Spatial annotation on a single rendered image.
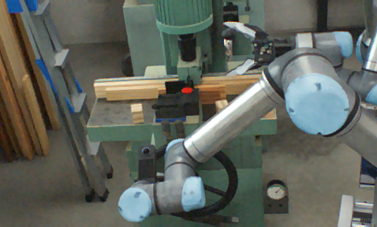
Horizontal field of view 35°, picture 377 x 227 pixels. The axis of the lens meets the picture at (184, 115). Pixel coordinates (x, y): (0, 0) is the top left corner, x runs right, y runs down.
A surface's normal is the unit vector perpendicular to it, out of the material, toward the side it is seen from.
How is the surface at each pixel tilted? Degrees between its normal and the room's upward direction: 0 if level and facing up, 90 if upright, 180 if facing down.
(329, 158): 0
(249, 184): 90
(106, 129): 90
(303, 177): 0
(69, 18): 90
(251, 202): 90
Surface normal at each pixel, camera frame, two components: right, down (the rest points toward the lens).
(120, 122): -0.10, -0.84
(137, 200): -0.11, 0.05
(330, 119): -0.11, 0.47
